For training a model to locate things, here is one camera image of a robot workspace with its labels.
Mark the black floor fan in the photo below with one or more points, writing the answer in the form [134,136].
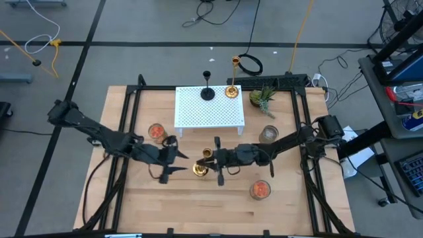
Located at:
[393,23]

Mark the grey glass candle jar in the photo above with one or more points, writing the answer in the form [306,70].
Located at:
[268,134]

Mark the black power strip box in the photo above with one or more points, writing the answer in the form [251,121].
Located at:
[271,81]

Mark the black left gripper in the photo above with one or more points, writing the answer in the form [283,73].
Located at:
[152,154]

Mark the black aluminium table frame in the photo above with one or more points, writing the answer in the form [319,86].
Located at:
[155,88]

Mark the black stand beam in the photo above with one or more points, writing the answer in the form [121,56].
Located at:
[367,139]

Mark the white perforated metal riser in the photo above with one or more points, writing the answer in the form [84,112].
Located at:
[205,114]

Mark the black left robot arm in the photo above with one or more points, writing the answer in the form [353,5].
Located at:
[86,124]

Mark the orange heart label candle jar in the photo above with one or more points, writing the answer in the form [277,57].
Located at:
[156,131]

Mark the blue yellow spray can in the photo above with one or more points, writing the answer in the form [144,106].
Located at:
[413,120]

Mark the white power adapter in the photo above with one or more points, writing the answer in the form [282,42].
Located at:
[317,78]

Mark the black computer keyboard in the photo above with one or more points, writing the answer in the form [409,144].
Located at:
[413,172]

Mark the grey equipment cart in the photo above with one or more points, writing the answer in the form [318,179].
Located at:
[380,96]

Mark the gold brass candlestick holder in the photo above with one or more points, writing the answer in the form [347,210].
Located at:
[200,170]
[231,92]

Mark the grey table foot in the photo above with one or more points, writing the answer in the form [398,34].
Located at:
[15,78]

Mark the black candlestick holder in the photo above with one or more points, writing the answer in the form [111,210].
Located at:
[207,95]

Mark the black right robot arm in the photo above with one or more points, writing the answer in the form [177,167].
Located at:
[287,142]

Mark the white paper sheet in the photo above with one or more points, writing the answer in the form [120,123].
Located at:
[358,157]

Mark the potted succulent plant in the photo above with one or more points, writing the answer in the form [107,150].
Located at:
[259,97]

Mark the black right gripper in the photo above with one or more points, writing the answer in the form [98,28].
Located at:
[241,155]

